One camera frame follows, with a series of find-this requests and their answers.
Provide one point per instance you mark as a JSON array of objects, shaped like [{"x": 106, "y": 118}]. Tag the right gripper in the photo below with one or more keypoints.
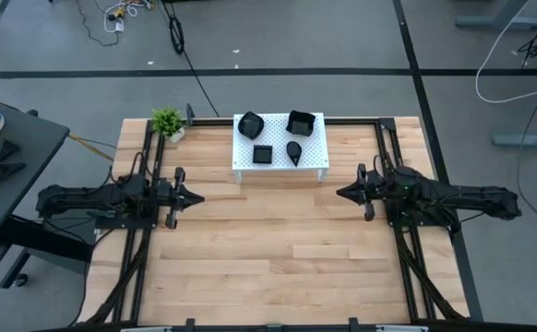
[{"x": 372, "y": 191}]

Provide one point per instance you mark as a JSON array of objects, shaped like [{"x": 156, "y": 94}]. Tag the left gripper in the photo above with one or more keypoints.
[{"x": 169, "y": 196}]

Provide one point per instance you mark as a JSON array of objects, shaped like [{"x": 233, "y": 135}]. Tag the black teardrop plate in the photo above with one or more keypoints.
[{"x": 294, "y": 151}]

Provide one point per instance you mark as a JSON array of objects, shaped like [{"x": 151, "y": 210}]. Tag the black small square plate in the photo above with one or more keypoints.
[{"x": 262, "y": 154}]

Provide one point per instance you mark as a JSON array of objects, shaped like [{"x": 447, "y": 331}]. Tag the black wavy square bowl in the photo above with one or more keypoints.
[{"x": 301, "y": 122}]

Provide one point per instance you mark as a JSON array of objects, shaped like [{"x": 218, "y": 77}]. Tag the black leaf-shaped plate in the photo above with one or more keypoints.
[{"x": 251, "y": 125}]

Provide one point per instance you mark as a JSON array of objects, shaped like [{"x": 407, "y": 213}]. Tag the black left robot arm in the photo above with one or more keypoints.
[{"x": 88, "y": 196}]

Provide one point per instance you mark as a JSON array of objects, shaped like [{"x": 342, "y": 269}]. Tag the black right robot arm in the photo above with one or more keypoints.
[{"x": 462, "y": 198}]

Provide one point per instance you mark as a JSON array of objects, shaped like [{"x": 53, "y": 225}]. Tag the small potted green plant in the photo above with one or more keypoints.
[{"x": 168, "y": 122}]

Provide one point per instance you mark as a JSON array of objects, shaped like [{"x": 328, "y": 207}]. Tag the white perforated shelf rack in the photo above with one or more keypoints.
[{"x": 275, "y": 133}]

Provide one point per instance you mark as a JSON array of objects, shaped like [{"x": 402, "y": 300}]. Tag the black controller box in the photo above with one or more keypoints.
[{"x": 72, "y": 240}]

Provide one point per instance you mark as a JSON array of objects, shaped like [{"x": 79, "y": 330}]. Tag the black side table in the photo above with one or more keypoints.
[{"x": 33, "y": 152}]

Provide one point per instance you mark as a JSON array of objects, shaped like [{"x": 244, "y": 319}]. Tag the black caster wheel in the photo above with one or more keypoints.
[{"x": 20, "y": 279}]

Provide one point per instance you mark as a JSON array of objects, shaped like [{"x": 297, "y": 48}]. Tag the grey desk base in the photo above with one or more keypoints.
[{"x": 499, "y": 20}]

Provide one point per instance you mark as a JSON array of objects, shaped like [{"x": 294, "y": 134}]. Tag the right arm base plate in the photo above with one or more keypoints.
[{"x": 390, "y": 216}]

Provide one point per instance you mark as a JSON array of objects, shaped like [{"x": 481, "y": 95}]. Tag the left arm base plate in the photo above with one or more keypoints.
[{"x": 125, "y": 223}]

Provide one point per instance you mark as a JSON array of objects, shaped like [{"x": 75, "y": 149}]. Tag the black triangular bracket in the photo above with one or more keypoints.
[
  {"x": 10, "y": 168},
  {"x": 8, "y": 150}
]

